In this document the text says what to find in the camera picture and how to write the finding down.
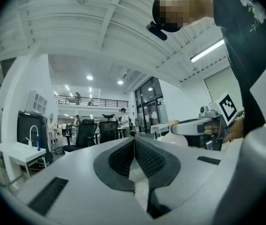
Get white arched wall cabinet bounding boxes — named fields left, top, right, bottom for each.
left=26, top=90, right=48, bottom=115

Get black framed glass doors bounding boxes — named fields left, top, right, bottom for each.
left=134, top=76, right=169, bottom=134

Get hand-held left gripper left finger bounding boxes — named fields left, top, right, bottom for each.
left=15, top=136, right=152, bottom=225

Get white table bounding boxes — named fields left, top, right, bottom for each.
left=150, top=123, right=170, bottom=140

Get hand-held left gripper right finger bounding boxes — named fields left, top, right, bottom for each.
left=134, top=136, right=227, bottom=220

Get person's head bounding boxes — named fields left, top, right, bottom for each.
left=152, top=0, right=214, bottom=33

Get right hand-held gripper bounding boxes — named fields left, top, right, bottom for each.
left=170, top=92, right=238, bottom=151

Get black balcony railing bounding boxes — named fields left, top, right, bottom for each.
left=55, top=95, right=129, bottom=107

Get white window blind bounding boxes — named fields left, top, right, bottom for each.
left=204, top=67, right=244, bottom=112

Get white sink cabinet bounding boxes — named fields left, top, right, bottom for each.
left=0, top=141, right=47, bottom=184

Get person's black floral t-shirt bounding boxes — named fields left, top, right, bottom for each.
left=205, top=0, right=266, bottom=138

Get black head-mounted camera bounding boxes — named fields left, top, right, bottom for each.
left=146, top=21, right=168, bottom=41

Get tangle of floor cables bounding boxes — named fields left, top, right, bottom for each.
left=52, top=146, right=66, bottom=155

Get long ceiling tube light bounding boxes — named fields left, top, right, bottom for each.
left=190, top=39, right=225, bottom=63

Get person's right forearm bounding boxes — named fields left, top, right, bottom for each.
left=223, top=116, right=245, bottom=144

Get white vanity desk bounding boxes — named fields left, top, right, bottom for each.
left=48, top=127, right=65, bottom=145

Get black mesh office chair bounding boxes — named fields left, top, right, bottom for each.
left=98, top=113, right=119, bottom=144
left=62, top=118, right=99, bottom=153

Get black cabinet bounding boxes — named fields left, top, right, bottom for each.
left=17, top=111, right=54, bottom=165

